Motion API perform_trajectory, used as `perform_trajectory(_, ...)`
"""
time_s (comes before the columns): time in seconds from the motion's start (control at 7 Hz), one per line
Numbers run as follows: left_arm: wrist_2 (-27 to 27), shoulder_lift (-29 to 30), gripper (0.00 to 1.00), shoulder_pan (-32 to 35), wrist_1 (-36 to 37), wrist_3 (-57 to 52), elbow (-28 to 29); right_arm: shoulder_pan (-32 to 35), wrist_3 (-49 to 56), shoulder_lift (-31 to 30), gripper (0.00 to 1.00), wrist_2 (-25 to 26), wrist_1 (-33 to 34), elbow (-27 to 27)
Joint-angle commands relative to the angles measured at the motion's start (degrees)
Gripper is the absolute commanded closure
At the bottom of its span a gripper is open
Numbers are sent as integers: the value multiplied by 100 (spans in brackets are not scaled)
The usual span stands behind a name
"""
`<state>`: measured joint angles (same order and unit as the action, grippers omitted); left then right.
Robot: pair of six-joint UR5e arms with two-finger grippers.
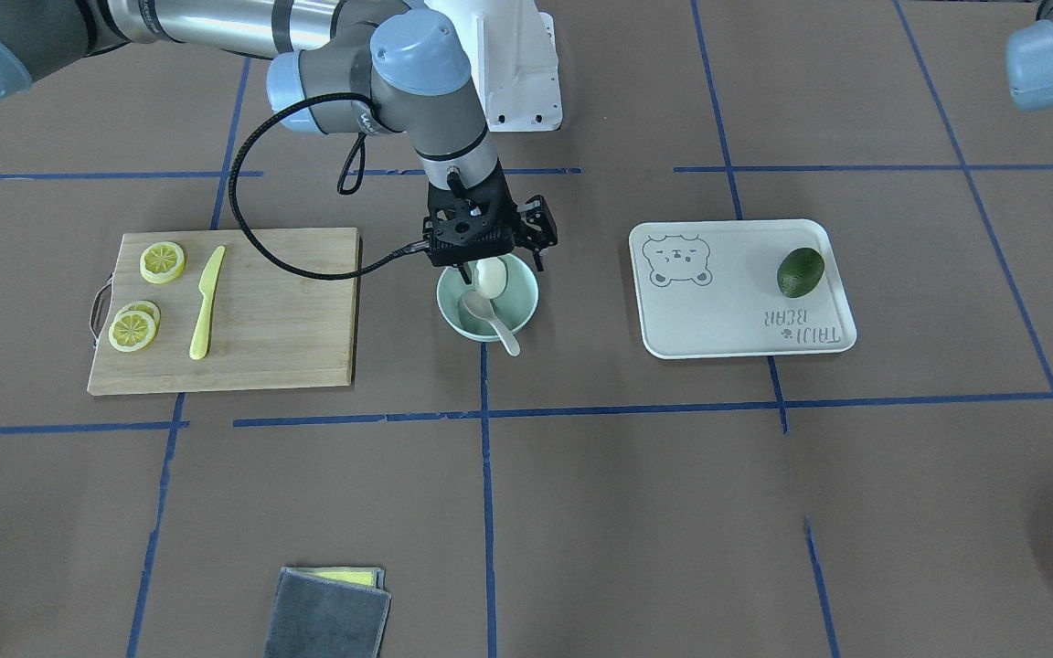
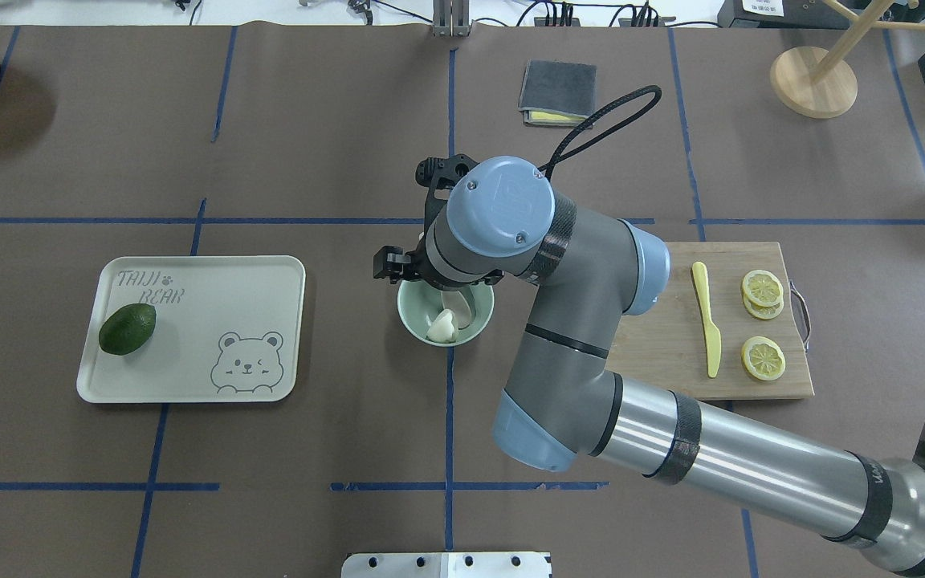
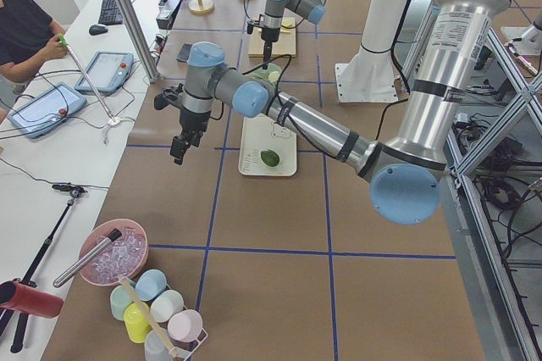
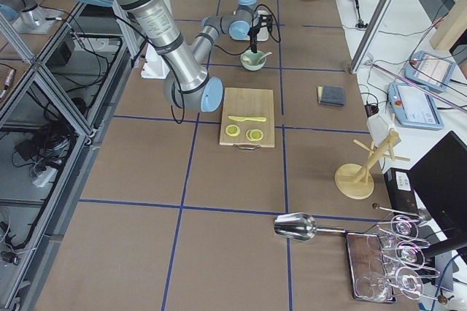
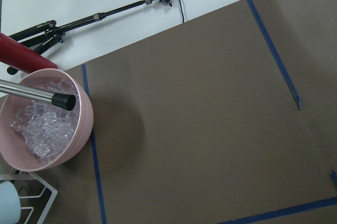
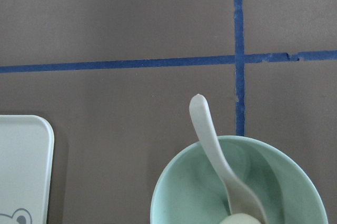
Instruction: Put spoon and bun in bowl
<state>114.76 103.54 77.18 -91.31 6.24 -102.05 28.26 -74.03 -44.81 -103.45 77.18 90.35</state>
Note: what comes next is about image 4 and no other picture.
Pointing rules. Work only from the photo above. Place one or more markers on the near teach pendant tablet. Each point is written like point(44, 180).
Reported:
point(413, 107)

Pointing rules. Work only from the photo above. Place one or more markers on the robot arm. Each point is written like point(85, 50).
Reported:
point(189, 85)

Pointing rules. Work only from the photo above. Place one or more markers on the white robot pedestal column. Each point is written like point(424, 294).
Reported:
point(154, 66)

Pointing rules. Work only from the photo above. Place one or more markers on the black monitor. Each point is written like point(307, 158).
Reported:
point(439, 179)

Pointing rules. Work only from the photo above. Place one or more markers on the white steamed bun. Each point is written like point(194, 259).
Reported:
point(245, 58)

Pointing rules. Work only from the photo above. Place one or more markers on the lower stacked lemon slice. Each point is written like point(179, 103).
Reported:
point(254, 138)

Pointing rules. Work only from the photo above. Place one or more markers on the bamboo cutting board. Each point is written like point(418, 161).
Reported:
point(248, 102)

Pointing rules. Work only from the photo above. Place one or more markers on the wooden mug tree stand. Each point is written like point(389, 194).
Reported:
point(354, 180)

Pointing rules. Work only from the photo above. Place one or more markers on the black glass rack tray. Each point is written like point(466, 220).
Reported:
point(369, 281)

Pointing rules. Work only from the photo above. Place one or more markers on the steel scoop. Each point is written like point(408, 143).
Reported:
point(302, 226)

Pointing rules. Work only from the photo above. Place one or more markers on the mint green bowl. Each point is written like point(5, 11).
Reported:
point(253, 56)

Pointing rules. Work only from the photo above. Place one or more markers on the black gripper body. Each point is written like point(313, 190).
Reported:
point(253, 34)

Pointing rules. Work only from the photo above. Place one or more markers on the teach pendant tablet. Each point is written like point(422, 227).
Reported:
point(430, 70)
point(413, 107)

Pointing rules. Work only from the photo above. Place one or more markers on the cream plastic spoon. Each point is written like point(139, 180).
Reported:
point(261, 58)

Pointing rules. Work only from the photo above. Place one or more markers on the far teach pendant tablet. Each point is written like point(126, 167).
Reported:
point(430, 70)

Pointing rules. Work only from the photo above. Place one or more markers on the single lemon slice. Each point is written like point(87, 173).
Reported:
point(232, 130)

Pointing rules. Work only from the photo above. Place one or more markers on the wine glass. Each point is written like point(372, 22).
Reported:
point(399, 228)

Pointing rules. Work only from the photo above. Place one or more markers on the yellow plastic knife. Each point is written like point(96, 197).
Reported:
point(243, 118)

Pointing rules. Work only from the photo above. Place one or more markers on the upper lemon slice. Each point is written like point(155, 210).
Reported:
point(254, 131)

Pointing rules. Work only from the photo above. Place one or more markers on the aluminium frame post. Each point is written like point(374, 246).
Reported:
point(369, 35)

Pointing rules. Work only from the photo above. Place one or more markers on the grey yellow folded cloth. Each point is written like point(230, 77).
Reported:
point(331, 95)

